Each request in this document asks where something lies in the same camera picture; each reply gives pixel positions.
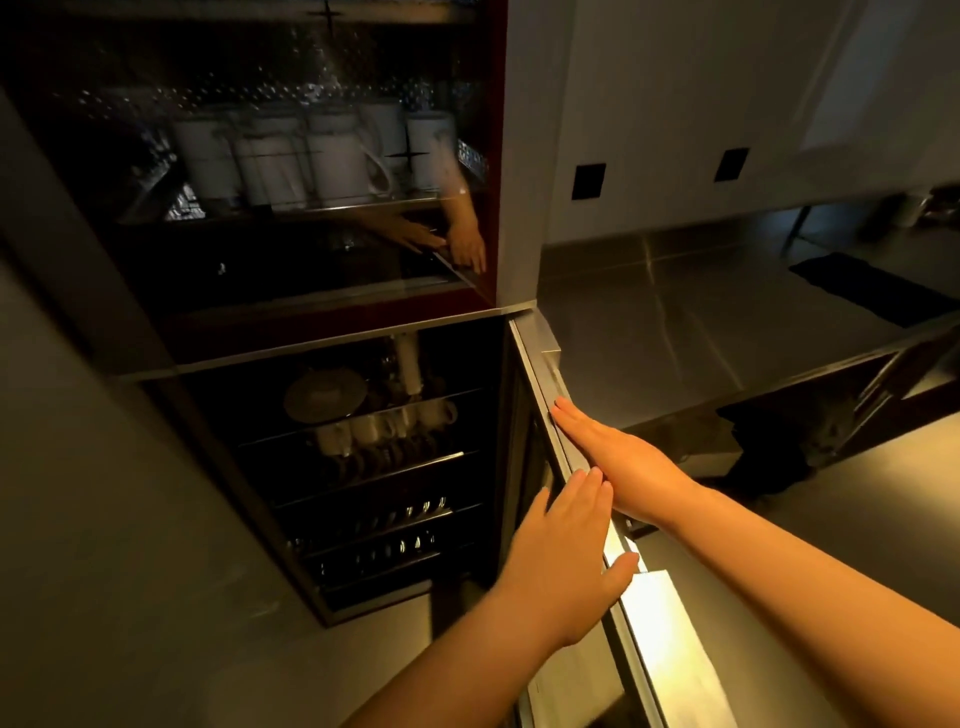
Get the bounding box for person's right hand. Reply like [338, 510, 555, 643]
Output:
[552, 397, 708, 531]

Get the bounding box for person's left hand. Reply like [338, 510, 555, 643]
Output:
[491, 468, 640, 651]

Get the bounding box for person's right forearm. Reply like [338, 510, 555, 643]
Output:
[664, 480, 960, 728]

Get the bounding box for person's left forearm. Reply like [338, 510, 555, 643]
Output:
[341, 582, 565, 728]

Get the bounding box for row of metal cutlery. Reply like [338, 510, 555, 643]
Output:
[315, 496, 454, 575]

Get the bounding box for row of dark cups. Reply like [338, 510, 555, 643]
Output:
[322, 435, 445, 485]

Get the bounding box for white bottle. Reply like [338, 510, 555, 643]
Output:
[393, 333, 426, 396]

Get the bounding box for black bag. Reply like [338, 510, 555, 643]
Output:
[716, 390, 864, 500]

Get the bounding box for dark round plate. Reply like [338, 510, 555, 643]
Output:
[283, 366, 369, 423]

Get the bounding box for black mat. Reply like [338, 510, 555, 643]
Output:
[787, 252, 960, 330]

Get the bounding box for cabinet dark glass door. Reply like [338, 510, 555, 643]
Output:
[0, 0, 510, 378]

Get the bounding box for white mug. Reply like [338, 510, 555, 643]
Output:
[306, 108, 394, 205]
[405, 110, 461, 193]
[171, 112, 243, 205]
[360, 97, 411, 175]
[235, 112, 310, 213]

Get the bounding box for dark disinfection cabinet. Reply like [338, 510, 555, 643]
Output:
[0, 0, 560, 628]

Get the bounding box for metal wire rack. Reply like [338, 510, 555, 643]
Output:
[288, 501, 484, 562]
[237, 387, 483, 451]
[274, 450, 468, 513]

